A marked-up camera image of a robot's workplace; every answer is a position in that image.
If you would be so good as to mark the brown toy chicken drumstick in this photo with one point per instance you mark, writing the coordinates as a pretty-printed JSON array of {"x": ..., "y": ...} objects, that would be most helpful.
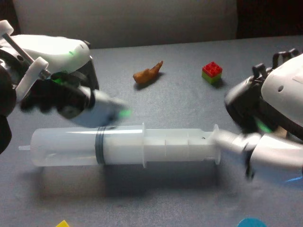
[{"x": 145, "y": 74}]

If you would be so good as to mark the grey table cloth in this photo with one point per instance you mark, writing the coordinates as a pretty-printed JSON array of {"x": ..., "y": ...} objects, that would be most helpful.
[{"x": 165, "y": 201}]

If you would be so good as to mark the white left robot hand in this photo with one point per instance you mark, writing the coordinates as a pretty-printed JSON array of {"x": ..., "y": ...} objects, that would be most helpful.
[{"x": 61, "y": 54}]

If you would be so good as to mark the large translucent plastic syringe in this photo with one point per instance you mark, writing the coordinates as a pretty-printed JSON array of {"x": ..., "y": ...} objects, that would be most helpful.
[{"x": 123, "y": 149}]

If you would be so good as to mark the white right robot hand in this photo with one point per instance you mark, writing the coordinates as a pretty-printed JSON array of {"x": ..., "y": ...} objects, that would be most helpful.
[{"x": 284, "y": 99}]

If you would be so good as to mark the red and green toy brick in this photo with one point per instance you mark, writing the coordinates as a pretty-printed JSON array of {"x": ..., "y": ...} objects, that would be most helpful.
[{"x": 212, "y": 71}]

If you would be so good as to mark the blue round disc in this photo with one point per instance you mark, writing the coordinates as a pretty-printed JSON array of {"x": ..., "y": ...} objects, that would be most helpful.
[{"x": 251, "y": 223}]

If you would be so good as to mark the white backdrop panel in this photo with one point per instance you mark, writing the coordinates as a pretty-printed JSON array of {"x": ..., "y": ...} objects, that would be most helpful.
[{"x": 130, "y": 21}]

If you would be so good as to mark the yellow toy piece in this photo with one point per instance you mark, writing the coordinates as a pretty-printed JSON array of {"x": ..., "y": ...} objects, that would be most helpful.
[{"x": 62, "y": 224}]

